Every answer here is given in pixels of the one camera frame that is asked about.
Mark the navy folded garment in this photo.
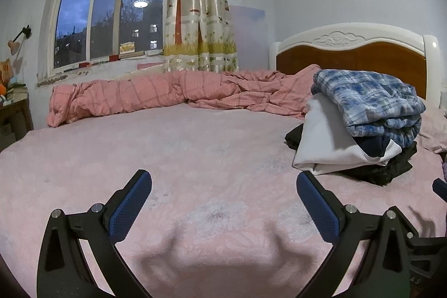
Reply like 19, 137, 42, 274
356, 135, 393, 158

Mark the tree print curtain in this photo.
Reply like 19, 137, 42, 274
163, 0, 240, 73

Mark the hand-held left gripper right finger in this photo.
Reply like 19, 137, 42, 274
296, 170, 415, 298

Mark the pink wall lamp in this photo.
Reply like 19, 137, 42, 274
8, 25, 32, 56

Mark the black folded garment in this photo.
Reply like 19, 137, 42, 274
284, 125, 418, 186

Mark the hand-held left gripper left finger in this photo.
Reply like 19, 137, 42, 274
36, 169, 153, 298

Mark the pale wall board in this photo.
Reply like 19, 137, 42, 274
227, 5, 266, 71

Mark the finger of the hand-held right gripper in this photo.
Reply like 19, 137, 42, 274
432, 178, 447, 197

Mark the stack of books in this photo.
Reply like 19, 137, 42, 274
7, 83, 28, 103

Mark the white framed window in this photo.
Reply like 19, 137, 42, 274
47, 0, 175, 77

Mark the white and wooden bed headboard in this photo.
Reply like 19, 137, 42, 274
269, 22, 439, 101

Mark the pink bed sheet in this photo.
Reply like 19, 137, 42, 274
0, 102, 447, 298

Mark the dark wooden desk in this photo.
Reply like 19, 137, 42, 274
0, 99, 34, 152

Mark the white folded garment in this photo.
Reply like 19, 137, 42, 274
293, 94, 402, 176

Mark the pink pillow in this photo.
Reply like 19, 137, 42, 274
417, 108, 447, 154

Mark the pink checked quilt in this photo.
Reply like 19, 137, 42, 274
47, 64, 322, 128

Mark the orange toy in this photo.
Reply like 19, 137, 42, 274
0, 61, 14, 96

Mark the blue plaid shirt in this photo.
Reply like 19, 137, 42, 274
311, 68, 427, 148

